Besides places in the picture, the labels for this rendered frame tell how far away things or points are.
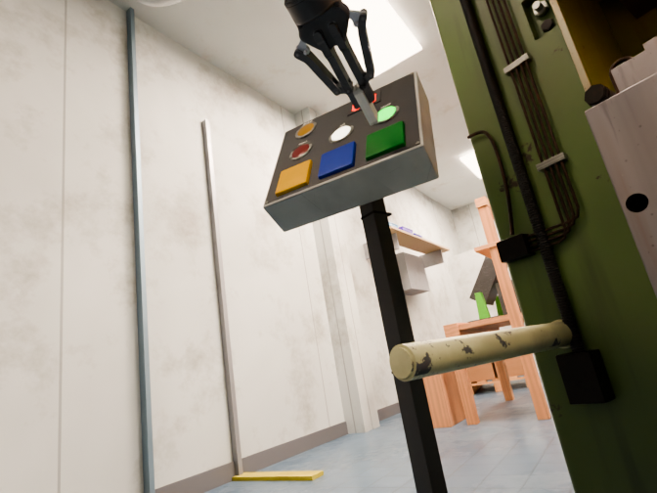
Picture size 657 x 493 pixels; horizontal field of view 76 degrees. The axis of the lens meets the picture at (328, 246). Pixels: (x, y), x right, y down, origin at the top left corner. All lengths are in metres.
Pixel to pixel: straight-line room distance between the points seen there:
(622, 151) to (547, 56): 0.38
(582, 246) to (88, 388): 2.62
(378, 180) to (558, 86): 0.41
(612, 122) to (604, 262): 0.28
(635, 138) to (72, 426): 2.76
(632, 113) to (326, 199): 0.49
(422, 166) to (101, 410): 2.52
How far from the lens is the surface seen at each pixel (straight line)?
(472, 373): 6.41
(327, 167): 0.82
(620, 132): 0.70
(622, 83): 0.78
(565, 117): 0.96
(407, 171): 0.78
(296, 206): 0.84
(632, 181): 0.68
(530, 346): 0.76
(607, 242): 0.89
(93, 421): 2.93
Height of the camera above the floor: 0.62
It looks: 16 degrees up
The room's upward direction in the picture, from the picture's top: 10 degrees counter-clockwise
